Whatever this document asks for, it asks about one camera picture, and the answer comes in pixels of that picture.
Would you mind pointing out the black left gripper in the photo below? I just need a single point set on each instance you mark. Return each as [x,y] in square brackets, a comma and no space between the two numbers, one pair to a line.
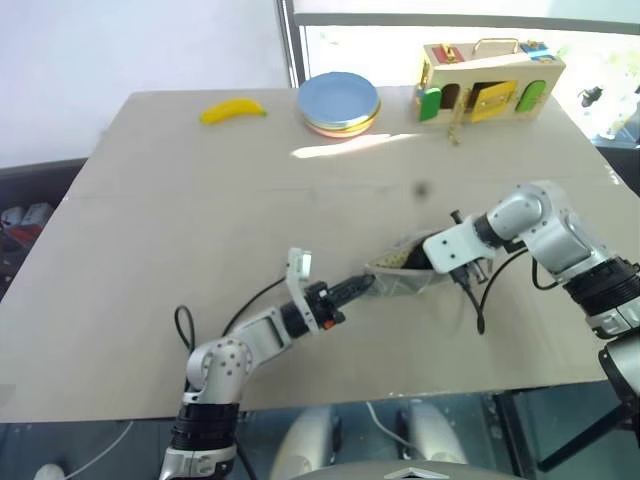
[320,300]

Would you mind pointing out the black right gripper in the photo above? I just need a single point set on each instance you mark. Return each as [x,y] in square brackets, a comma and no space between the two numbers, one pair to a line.
[420,256]

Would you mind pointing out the clear plastic bag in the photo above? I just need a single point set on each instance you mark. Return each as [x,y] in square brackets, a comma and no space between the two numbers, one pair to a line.
[395,281]

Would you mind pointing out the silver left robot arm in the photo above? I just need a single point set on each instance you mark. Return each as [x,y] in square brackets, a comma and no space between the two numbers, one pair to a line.
[220,365]

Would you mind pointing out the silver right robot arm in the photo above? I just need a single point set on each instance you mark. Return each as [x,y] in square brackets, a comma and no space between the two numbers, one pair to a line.
[550,235]

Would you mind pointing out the yellow plate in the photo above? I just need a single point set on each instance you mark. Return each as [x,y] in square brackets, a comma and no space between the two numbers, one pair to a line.
[369,120]

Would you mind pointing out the pink plate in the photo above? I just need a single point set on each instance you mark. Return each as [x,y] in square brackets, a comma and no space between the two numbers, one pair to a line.
[337,133]

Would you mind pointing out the silver left robot leg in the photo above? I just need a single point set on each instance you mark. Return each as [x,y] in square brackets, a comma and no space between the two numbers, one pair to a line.
[307,440]

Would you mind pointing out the silver robot leg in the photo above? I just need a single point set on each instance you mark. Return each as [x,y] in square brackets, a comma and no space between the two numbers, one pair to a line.
[432,432]
[307,440]

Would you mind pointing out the silver right robot leg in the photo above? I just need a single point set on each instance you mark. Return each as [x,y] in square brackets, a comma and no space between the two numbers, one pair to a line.
[432,432]

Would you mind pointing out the blue plate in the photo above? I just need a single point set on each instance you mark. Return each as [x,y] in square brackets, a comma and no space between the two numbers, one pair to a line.
[337,97]

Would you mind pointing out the grey robot torso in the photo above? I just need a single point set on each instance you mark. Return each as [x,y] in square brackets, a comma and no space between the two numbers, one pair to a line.
[410,472]

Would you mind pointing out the wooden lock box toy house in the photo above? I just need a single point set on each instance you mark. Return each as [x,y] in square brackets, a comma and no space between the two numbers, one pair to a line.
[492,70]

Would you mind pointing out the yellow banana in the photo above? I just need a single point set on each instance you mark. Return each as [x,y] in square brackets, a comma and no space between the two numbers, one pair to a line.
[230,110]

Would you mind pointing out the small black object outside window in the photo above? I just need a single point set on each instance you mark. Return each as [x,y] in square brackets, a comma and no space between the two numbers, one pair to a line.
[592,96]

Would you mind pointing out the red and black clutter pile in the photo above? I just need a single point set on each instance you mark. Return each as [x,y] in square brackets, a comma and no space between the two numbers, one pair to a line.
[22,222]

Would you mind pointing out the dark low ledge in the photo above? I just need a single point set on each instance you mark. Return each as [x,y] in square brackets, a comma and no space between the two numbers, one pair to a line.
[30,172]

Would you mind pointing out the white shoe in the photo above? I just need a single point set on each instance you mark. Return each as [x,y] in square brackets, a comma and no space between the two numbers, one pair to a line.
[49,472]

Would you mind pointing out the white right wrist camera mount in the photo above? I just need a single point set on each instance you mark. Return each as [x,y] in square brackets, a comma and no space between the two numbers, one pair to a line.
[450,247]

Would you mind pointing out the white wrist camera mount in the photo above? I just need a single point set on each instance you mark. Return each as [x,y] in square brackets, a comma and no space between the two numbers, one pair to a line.
[450,247]
[299,262]

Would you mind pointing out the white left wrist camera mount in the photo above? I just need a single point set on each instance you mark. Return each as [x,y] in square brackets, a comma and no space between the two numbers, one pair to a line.
[299,262]

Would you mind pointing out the black metal table frame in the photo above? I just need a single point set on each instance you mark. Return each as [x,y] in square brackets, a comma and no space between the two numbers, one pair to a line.
[507,430]

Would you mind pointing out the grey window frame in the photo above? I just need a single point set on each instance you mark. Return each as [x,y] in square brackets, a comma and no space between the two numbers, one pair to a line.
[292,45]

